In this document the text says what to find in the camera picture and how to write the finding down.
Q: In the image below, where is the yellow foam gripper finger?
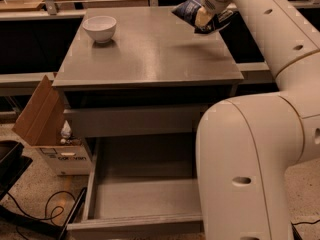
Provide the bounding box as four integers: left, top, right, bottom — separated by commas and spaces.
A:
195, 6, 214, 28

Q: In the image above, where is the blue chip bag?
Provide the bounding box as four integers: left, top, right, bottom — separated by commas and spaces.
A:
172, 0, 236, 34

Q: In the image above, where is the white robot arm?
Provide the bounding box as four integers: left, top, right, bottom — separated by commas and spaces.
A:
196, 0, 320, 240

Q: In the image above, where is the grey drawer cabinet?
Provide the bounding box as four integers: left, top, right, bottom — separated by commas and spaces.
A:
52, 5, 245, 152

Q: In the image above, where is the grey top drawer front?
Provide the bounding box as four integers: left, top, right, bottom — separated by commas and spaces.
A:
64, 104, 208, 137

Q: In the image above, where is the open grey middle drawer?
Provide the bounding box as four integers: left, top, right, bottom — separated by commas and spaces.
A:
68, 133, 203, 240

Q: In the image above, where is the white ceramic bowl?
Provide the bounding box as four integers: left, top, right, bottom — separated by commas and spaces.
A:
82, 16, 117, 43

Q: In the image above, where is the white bottle in box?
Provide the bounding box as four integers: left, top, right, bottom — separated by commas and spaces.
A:
61, 121, 72, 139

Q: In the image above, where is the cardboard box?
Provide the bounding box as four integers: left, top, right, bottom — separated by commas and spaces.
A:
12, 76, 91, 175

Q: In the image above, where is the black metal stand base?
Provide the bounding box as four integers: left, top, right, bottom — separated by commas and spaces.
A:
0, 139, 88, 240

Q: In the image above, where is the black floor cable right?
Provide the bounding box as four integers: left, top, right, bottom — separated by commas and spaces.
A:
291, 218, 320, 227

